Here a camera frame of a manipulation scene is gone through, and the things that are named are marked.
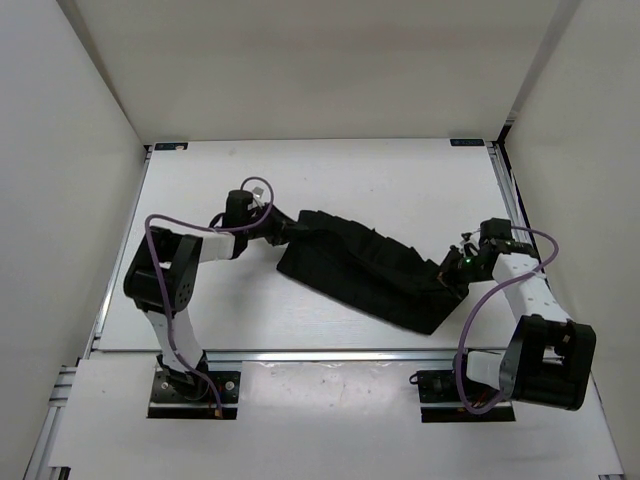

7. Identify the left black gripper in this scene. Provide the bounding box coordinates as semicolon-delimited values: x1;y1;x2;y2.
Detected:
242;201;307;245

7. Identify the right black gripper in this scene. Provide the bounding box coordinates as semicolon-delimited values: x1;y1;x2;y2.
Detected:
418;245;494;299

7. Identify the black skirt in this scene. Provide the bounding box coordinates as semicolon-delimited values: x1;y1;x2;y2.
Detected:
277;210;463;335

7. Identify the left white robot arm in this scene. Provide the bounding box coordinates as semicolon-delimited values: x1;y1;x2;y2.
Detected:
123;188;307;401

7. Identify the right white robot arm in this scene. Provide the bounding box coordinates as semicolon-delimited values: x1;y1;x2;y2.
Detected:
438;218;596;415

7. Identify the left blue corner label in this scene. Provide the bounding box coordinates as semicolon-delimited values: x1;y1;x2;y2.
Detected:
154;142;189;151

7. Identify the blue corner label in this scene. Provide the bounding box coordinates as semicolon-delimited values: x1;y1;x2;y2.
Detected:
450;138;485;147
154;142;189;151

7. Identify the right blue corner label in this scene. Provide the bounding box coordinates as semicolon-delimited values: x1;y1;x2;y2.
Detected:
450;138;485;147

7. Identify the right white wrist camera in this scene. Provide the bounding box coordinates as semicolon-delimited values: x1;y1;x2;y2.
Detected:
460;230;479;257

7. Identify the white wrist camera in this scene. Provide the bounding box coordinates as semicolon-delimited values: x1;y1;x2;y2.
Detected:
460;230;479;257
250;186;266;209

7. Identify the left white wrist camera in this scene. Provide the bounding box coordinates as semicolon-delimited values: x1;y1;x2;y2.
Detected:
250;186;266;209

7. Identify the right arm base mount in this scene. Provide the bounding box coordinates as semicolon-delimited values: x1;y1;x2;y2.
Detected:
409;370;516;424

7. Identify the aluminium front rail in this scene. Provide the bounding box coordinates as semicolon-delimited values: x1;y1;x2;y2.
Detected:
89;347;501;365

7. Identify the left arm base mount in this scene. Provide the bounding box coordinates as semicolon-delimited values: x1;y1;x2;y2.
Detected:
147;354;241;420

